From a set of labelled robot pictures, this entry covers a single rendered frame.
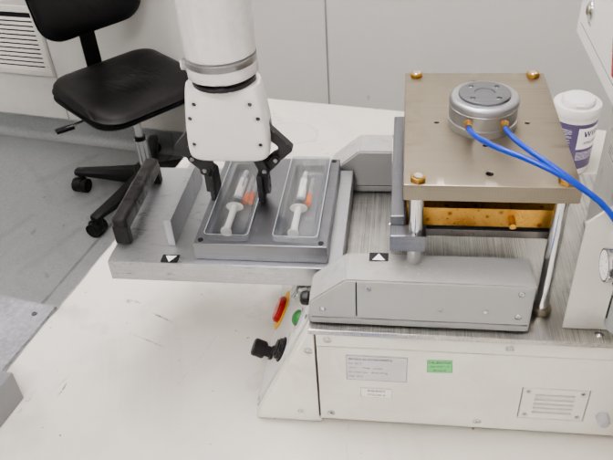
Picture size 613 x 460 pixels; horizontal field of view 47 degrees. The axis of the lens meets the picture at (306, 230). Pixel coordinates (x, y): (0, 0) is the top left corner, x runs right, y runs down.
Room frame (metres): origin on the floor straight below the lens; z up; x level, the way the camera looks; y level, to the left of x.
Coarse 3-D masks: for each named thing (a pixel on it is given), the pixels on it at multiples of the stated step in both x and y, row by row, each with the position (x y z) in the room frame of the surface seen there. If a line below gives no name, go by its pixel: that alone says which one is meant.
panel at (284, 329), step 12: (288, 288) 0.80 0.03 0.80; (288, 300) 0.75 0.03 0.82; (288, 312) 0.72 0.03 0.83; (276, 324) 0.74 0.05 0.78; (288, 324) 0.68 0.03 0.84; (300, 324) 0.62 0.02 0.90; (276, 336) 0.71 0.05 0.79; (288, 336) 0.65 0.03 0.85; (288, 348) 0.62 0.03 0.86; (276, 360) 0.63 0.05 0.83; (264, 372) 0.67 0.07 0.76; (276, 372) 0.61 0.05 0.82; (264, 384) 0.64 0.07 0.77
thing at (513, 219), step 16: (432, 208) 0.63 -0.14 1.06; (448, 208) 0.63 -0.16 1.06; (464, 208) 0.62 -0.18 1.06; (480, 208) 0.62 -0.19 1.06; (496, 208) 0.62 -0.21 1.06; (512, 208) 0.62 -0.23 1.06; (528, 208) 0.61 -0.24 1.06; (544, 208) 0.61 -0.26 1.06; (432, 224) 0.63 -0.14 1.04; (448, 224) 0.63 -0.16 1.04; (464, 224) 0.62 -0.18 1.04; (480, 224) 0.62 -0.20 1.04; (496, 224) 0.62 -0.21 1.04; (512, 224) 0.60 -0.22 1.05; (528, 224) 0.61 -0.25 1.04; (544, 224) 0.61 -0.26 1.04
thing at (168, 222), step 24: (168, 168) 0.90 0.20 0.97; (192, 168) 0.83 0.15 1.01; (168, 192) 0.83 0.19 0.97; (192, 192) 0.80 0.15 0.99; (144, 216) 0.78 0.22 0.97; (168, 216) 0.72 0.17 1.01; (192, 216) 0.77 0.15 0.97; (336, 216) 0.74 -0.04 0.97; (144, 240) 0.72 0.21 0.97; (168, 240) 0.71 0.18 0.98; (192, 240) 0.71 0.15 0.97; (336, 240) 0.69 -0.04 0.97; (120, 264) 0.68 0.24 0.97; (144, 264) 0.68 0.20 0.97; (168, 264) 0.67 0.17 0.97; (192, 264) 0.67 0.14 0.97; (216, 264) 0.66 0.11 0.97; (240, 264) 0.66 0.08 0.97; (264, 264) 0.66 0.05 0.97; (288, 264) 0.65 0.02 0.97; (312, 264) 0.65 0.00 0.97
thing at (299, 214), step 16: (304, 160) 0.84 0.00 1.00; (320, 160) 0.83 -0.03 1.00; (288, 176) 0.80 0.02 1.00; (304, 176) 0.79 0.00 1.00; (320, 176) 0.79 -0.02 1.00; (288, 192) 0.76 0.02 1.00; (304, 192) 0.76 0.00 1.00; (320, 192) 0.75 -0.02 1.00; (288, 208) 0.72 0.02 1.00; (304, 208) 0.72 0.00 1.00; (320, 208) 0.72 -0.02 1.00; (288, 224) 0.69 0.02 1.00; (304, 224) 0.69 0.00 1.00
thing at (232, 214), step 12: (240, 168) 0.83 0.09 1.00; (252, 168) 0.82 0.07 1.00; (228, 180) 0.80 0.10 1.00; (240, 180) 0.80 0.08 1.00; (252, 180) 0.79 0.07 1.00; (228, 192) 0.77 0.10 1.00; (240, 192) 0.77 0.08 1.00; (252, 192) 0.77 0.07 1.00; (216, 204) 0.74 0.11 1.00; (228, 204) 0.74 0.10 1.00; (240, 204) 0.74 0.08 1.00; (252, 204) 0.74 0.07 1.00; (216, 216) 0.72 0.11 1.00; (228, 216) 0.71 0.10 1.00; (240, 216) 0.71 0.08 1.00; (252, 216) 0.71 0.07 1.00; (216, 228) 0.69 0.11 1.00; (228, 228) 0.69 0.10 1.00; (240, 228) 0.69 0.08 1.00
